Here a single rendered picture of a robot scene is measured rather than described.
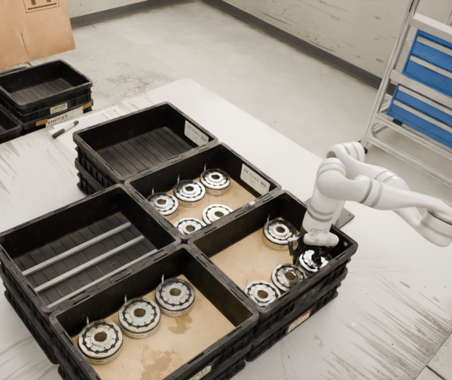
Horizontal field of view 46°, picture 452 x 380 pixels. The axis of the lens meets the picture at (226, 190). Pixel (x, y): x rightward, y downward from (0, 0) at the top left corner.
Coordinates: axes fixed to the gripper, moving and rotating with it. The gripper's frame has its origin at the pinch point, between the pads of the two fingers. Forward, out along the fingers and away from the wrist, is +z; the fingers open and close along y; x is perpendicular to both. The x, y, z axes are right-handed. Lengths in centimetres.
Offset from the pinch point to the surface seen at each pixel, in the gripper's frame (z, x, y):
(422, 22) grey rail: -7, -172, -94
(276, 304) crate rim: -7.9, 22.1, 12.8
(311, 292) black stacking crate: -0.2, 11.5, 0.1
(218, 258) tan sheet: 2.2, -1.5, 24.7
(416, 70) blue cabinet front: 20, -169, -99
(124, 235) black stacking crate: 2, -9, 52
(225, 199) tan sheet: 2.3, -27.4, 21.3
